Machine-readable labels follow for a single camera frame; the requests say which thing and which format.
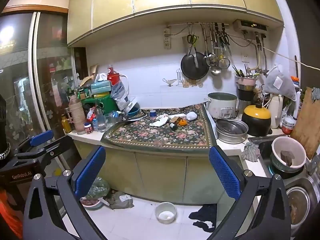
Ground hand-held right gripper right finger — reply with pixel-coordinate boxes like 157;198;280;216
209;145;292;240

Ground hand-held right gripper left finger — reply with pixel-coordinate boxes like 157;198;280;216
23;145;108;240

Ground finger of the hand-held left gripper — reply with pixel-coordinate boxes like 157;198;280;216
11;137;75;172
14;130;54;157

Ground white bowl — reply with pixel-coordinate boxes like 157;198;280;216
271;136;307;168
154;202;177;224

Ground white paper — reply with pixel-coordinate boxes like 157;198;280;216
149;114;169;127

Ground green vegetable bag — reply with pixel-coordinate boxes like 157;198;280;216
85;177;111;200

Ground yellow oil bottle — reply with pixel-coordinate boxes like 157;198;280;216
62;115;72;134

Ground grey rag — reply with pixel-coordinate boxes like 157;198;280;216
241;142;261;162

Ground pink bowl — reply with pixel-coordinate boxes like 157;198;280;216
79;196;104;210

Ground orange cloth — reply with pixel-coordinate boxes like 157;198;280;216
0;189;23;238

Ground stainless steel pot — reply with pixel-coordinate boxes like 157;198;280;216
215;118;249;144

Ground brown thermos bottle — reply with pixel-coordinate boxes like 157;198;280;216
68;94;87;135

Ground grey parcel bag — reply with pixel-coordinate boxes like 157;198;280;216
105;191;135;210

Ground steel kitchen sink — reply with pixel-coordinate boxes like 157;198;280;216
247;134;320;238

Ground dark blue cloth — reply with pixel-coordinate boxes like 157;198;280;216
188;204;218;233

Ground clear glass jar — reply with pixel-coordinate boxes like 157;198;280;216
95;108;107;132

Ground white bowl in sink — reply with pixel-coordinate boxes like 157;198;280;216
271;136;307;168

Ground black and yellow clay pot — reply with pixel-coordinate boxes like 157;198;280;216
241;104;272;137

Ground glass sliding door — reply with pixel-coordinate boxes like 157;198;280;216
0;5;75;155

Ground green box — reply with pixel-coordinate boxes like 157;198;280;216
80;95;119;113

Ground white rice cooker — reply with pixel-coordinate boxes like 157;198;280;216
207;92;237;119

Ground floral table cloth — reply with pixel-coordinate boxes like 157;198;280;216
101;103;218;153

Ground teal tissue box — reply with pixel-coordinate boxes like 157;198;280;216
90;80;112;95

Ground white thermos jug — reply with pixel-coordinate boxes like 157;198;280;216
269;94;284;129

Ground red and white bowls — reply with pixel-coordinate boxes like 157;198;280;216
282;116;297;135

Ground clear plastic bag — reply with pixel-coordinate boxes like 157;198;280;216
110;79;130;110

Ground wooden cutting board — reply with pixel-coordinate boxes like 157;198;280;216
290;87;320;159

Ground pink utensil holder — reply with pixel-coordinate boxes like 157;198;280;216
235;65;258;91

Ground red container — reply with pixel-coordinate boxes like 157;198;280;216
107;65;121;85

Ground steel ladle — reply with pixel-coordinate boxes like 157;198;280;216
209;22;222;76

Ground grey hanging bag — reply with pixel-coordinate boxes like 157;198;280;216
263;65;297;102

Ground steel mesh strainer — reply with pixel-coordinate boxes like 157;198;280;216
219;52;231;69

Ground black wok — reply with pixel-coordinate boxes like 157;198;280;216
180;52;209;80

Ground steel skimmer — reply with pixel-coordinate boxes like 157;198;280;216
205;54;218;67

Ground white power strip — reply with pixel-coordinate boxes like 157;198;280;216
164;28;172;50

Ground stretched cord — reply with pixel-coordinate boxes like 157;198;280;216
260;45;320;71

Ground black handled scissors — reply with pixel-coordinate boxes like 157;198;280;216
219;31;232;53

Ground green handled scissors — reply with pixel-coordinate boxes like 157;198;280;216
187;34;199;47

